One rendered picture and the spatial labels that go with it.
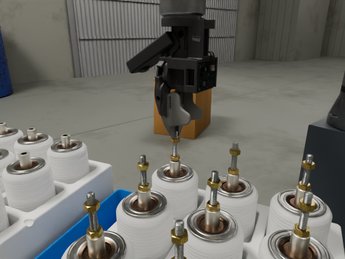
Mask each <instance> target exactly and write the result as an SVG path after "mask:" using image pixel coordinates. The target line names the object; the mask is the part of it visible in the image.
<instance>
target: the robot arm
mask: <svg viewBox="0 0 345 259"><path fill-rule="evenodd" d="M205 9H206V0H160V15H161V16H163V18H161V27H171V31H167V32H165V33H164V34H162V35H161V36H160V37H158V38H157V39H156V40H154V41H153V42H152V43H151V44H149V45H148V46H147V47H145V48H144V49H143V50H141V51H140V52H139V53H138V54H136V55H135V56H134V57H132V58H131V59H130V60H129V61H127V62H126V65H127V67H128V70H129V72H130V73H138V72H139V73H143V72H147V71H148V70H149V69H150V68H152V67H153V66H155V65H156V64H157V72H156V76H155V101H156V105H157V109H158V112H159V115H160V116H161V118H162V121H163V124H164V126H165V128H166V129H167V131H168V133H169V134H170V136H171V137H172V138H175V137H176V131H178V136H179V135H180V133H181V130H182V127H183V125H189V124H190V122H191V120H199V119H201V118H202V116H203V111H202V109H201V108H200V107H198V106H197V105H196V104H195V103H194V101H193V93H195V94H196V93H200V92H202V91H205V90H208V89H211V88H213V87H216V83H217V65H218V57H215V55H214V53H213V52H212V51H209V29H214V28H215V20H206V19H204V18H202V16H204V15H205ZM208 53H210V55H208ZM211 53H213V55H212V54H211ZM213 56H214V57H213ZM171 89H175V91H174V92H171V93H170V90H171ZM327 124H329V125H330V126H332V127H334V128H337V129H339V130H342V131H345V71H344V75H343V81H342V85H341V90H340V94H339V96H338V98H337V99H336V101H335V102H334V104H333V106H332V107H331V109H330V111H329V112H328V116H327Z"/></svg>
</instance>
